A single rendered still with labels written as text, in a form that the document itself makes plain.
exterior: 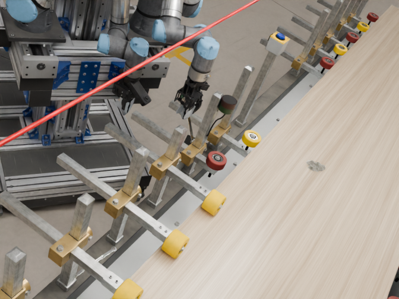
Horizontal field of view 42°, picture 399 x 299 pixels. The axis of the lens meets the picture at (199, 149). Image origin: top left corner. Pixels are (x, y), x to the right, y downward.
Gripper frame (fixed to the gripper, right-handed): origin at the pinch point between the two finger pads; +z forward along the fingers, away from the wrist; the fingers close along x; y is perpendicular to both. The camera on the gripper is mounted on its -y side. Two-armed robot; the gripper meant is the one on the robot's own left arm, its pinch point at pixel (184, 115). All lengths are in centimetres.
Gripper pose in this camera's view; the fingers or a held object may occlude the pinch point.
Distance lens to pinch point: 202.9
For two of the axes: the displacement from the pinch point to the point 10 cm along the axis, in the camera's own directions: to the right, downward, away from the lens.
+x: 8.1, 5.4, -2.2
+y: -5.1, 4.5, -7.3
